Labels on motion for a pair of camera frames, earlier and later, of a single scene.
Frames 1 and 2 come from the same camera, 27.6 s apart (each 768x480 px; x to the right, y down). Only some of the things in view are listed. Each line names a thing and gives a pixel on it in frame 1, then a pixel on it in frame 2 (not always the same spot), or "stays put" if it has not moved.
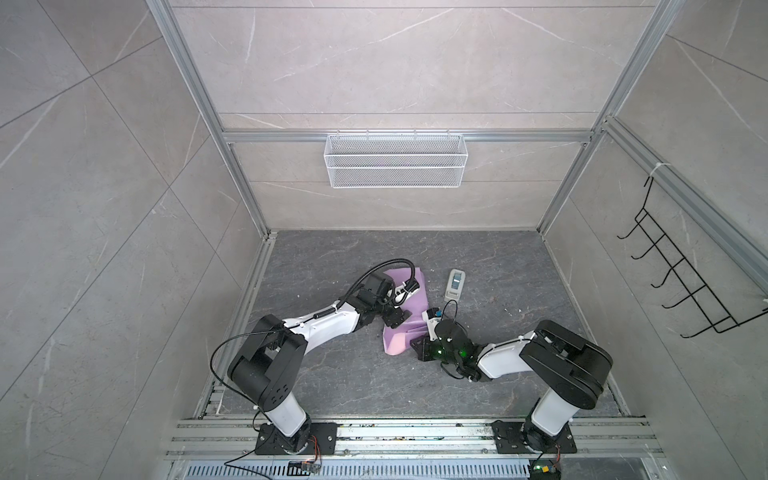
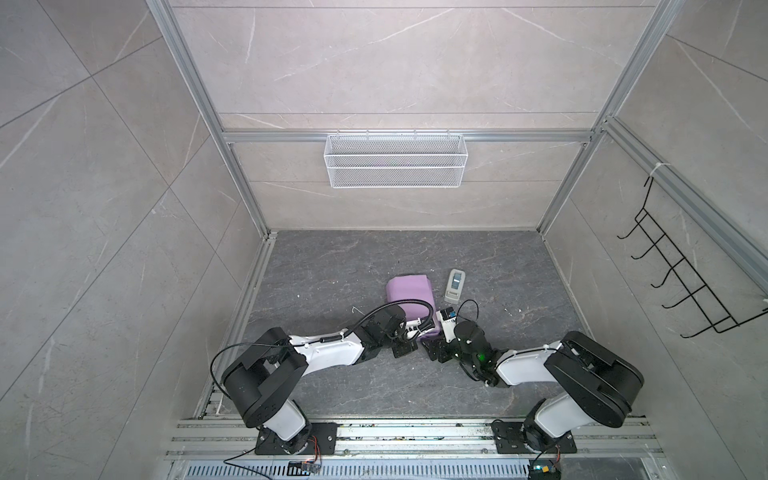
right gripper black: x=422 y=352 stays put
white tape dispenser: x=455 y=285 stays put
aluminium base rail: x=411 y=449 stays put
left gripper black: x=399 y=316 to x=408 y=349
